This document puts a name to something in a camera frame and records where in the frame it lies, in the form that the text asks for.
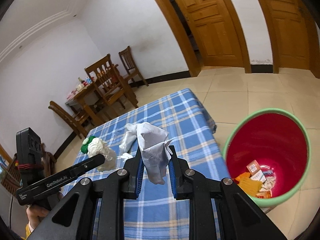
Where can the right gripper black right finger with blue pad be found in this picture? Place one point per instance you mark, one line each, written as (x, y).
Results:
(180, 186)

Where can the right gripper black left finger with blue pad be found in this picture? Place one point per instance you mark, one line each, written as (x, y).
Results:
(135, 169)

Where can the white paper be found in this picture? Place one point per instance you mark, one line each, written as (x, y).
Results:
(154, 144)

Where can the clear plastic bag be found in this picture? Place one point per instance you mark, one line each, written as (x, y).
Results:
(98, 146)

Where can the orange snack wrapper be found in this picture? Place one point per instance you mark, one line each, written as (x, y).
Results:
(264, 194)

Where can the white knitted glove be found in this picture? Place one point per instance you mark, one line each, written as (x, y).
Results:
(129, 137)

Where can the yellow foam net small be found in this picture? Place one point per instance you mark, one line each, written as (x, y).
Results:
(241, 176)

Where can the yellow foam net large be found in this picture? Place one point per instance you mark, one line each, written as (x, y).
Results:
(249, 186)

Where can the person's left hand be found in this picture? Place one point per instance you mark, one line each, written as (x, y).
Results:
(35, 214)

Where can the small white tissue scrap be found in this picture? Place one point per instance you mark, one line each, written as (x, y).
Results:
(126, 156)

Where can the blue plaid tablecloth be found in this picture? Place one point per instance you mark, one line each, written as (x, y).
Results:
(189, 128)

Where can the green round bottle cap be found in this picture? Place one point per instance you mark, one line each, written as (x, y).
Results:
(85, 144)

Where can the wooden chair left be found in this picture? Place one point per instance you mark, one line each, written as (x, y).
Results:
(74, 122)

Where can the wooden chair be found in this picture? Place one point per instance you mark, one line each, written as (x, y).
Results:
(74, 122)
(130, 66)
(109, 83)

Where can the pink carton in bin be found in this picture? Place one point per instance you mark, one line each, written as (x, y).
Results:
(253, 167)

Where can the white card in bin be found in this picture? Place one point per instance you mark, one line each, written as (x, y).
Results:
(258, 176)

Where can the wooden dining table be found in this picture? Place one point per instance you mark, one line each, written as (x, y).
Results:
(91, 101)

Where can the red bin green rim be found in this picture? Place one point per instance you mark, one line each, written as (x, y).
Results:
(278, 141)

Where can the items on dining table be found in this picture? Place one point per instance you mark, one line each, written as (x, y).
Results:
(81, 85)

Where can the wooden chair front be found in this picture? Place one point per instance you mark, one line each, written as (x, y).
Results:
(109, 83)

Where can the wooden chair far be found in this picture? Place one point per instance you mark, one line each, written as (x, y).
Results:
(130, 66)

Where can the wooden door left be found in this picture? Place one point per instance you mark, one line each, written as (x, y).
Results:
(217, 31)

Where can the wooden door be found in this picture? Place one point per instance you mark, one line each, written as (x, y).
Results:
(217, 31)
(293, 35)

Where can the wooden door right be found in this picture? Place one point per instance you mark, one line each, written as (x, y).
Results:
(293, 35)

